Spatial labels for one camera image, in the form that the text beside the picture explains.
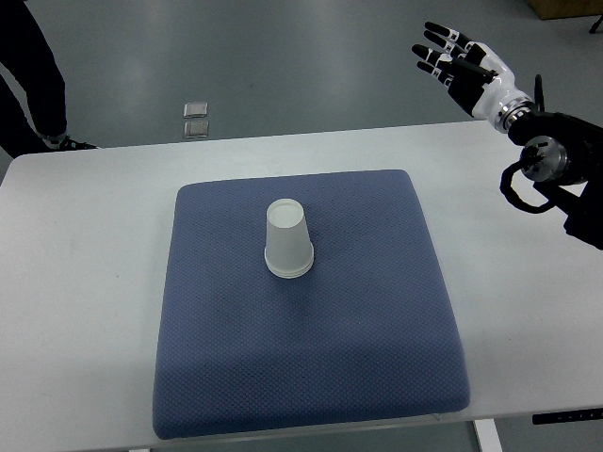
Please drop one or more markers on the upper metal floor plate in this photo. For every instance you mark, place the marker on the upper metal floor plate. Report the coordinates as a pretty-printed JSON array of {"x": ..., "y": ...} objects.
[{"x": 198, "y": 109}]

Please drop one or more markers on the metal floor plate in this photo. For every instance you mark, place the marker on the metal floor plate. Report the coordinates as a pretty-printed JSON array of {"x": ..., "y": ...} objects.
[
  {"x": 198, "y": 109},
  {"x": 196, "y": 129}
]

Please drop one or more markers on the blue fabric cushion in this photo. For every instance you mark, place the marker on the blue fabric cushion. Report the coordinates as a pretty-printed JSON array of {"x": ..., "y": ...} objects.
[{"x": 368, "y": 333}]

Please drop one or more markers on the white paper cup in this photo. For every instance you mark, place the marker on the white paper cup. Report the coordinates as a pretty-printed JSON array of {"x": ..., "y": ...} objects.
[
  {"x": 289, "y": 274},
  {"x": 288, "y": 245}
]

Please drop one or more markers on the brown cardboard box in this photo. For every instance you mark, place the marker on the brown cardboard box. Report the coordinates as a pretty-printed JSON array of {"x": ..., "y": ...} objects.
[{"x": 564, "y": 9}]

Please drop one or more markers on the white table leg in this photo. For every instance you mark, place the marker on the white table leg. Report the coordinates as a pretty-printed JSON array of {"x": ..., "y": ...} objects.
[{"x": 487, "y": 435}]

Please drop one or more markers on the black table control panel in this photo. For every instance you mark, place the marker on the black table control panel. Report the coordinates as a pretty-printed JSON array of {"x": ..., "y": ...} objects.
[{"x": 551, "y": 418}]

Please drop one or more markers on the black white sneaker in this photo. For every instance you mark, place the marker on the black white sneaker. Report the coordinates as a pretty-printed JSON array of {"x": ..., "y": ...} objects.
[{"x": 66, "y": 143}]

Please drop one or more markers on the person's dark trouser leg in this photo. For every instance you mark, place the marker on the person's dark trouser leg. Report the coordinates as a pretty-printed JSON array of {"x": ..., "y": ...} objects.
[{"x": 26, "y": 54}]

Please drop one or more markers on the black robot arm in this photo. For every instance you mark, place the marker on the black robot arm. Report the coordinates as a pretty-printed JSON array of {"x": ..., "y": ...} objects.
[{"x": 562, "y": 155}]

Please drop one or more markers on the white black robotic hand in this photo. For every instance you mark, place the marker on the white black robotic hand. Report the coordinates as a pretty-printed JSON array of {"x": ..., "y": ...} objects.
[{"x": 475, "y": 77}]

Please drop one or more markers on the white paper cup on cushion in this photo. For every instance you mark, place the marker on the white paper cup on cushion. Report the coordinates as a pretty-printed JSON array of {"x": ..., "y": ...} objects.
[{"x": 289, "y": 274}]

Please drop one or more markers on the lower metal floor plate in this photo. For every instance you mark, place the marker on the lower metal floor plate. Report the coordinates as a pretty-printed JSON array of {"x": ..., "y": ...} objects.
[{"x": 196, "y": 129}]

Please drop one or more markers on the black tripod leg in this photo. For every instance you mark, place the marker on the black tripod leg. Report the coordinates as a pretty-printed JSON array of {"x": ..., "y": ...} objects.
[{"x": 593, "y": 29}]

